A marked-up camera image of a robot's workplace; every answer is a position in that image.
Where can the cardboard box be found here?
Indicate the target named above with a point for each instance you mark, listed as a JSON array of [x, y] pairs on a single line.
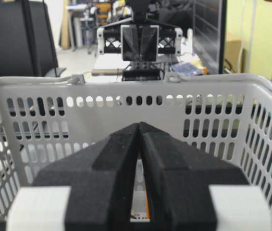
[[233, 53]]

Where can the black office chair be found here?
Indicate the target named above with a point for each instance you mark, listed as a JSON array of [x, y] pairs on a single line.
[[26, 41]]

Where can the white plastic shopping basket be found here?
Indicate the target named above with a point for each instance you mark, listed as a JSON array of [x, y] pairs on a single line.
[[44, 119]]

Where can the blue patterned packet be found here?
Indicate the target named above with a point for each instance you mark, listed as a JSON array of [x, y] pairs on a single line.
[[188, 69]]

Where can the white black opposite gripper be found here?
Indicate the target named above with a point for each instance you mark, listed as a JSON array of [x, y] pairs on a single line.
[[149, 47]]

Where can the black monitor screen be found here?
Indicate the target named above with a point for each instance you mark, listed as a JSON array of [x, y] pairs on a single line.
[[209, 24]]

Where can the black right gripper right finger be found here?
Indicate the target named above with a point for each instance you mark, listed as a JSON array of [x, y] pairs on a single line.
[[191, 190]]

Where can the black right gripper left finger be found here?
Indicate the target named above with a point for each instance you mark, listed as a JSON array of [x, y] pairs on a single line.
[[90, 190]]

